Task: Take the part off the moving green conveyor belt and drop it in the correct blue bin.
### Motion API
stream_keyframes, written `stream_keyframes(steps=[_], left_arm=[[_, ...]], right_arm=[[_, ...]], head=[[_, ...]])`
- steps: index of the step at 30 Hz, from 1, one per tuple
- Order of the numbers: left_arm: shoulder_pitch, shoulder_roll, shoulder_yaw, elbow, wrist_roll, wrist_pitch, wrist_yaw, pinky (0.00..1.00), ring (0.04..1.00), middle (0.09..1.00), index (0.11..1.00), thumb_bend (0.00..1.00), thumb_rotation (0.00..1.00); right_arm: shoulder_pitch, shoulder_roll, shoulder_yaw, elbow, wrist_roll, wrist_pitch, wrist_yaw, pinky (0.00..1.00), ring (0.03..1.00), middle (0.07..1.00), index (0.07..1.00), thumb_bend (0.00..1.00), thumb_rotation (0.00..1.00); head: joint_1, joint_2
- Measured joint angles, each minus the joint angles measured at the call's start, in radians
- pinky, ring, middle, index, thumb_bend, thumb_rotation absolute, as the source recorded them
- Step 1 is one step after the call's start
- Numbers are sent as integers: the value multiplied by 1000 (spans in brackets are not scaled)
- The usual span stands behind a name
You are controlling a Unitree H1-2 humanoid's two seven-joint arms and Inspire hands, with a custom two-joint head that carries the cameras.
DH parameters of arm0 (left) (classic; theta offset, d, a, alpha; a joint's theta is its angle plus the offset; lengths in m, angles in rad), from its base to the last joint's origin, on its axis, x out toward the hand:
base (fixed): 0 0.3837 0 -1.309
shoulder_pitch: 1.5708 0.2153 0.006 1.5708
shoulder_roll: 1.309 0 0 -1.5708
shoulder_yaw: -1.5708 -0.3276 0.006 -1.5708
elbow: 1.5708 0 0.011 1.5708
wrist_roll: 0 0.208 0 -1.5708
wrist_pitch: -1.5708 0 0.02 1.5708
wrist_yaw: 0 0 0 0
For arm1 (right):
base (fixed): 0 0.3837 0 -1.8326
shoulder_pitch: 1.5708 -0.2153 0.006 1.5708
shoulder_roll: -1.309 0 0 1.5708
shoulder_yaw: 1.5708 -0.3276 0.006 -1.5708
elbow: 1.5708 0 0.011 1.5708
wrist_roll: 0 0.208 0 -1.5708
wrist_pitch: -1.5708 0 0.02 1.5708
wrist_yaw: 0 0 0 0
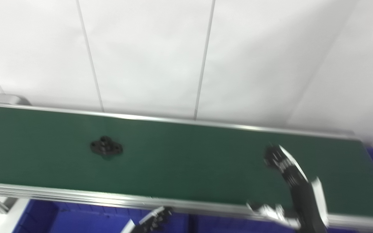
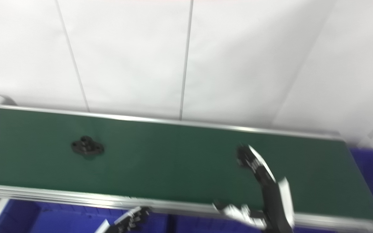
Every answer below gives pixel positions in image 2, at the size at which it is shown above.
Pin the green conveyor belt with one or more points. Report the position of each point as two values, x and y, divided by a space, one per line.
173 161

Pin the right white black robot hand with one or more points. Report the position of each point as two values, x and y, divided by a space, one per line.
272 200

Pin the aluminium conveyor side rail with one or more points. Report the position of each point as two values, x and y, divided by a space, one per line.
76 195
173 121

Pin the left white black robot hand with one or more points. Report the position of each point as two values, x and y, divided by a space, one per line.
125 221

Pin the black flanged machine part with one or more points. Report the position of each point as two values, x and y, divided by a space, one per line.
87 147

